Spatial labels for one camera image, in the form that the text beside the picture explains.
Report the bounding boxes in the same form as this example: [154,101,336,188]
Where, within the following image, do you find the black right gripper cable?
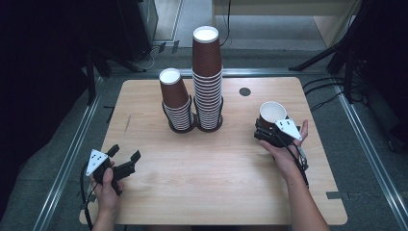
[281,134,311,189]

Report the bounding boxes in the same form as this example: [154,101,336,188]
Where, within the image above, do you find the light wooden furniture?
[211,0,365,48]

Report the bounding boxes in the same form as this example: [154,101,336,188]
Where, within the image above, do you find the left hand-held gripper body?
[86,148,136,196]

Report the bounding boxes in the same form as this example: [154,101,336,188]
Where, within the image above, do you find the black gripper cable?
[281,134,311,189]
[79,163,99,231]

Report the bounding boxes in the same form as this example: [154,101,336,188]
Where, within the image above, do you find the brown paper cup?
[258,100,289,130]

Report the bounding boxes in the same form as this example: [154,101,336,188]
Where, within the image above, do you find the grey tape strip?
[325,191,351,200]

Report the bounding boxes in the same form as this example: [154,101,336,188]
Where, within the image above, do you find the black floor cables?
[301,76,347,113]

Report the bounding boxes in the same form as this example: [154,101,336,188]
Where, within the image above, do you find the person's right hand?
[259,118,310,176]

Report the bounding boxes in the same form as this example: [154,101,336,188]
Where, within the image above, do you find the black computer tower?
[116,0,160,63]

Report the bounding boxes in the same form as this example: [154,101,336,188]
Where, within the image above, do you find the tall stack of brown cups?
[191,25,224,131]

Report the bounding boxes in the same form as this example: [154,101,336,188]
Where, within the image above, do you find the black tripod stand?
[288,0,370,75]

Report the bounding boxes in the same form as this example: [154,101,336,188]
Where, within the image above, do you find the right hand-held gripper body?
[254,118,303,149]

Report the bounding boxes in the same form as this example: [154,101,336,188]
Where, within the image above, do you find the short stack of brown cups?
[159,67,195,132]

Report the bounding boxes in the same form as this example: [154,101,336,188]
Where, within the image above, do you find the white floor cable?
[136,44,162,71]

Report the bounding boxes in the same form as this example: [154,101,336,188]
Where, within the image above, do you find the aluminium frame rail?
[333,84,408,230]
[32,76,105,231]

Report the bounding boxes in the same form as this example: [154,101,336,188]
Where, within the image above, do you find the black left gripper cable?
[79,163,99,231]

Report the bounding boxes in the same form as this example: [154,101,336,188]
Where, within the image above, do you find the black hanging cable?
[220,0,233,48]

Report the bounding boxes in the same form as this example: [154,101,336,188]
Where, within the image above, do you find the black metal stand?
[84,47,113,106]

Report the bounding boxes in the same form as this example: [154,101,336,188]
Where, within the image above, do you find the person's left hand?
[90,160,125,212]

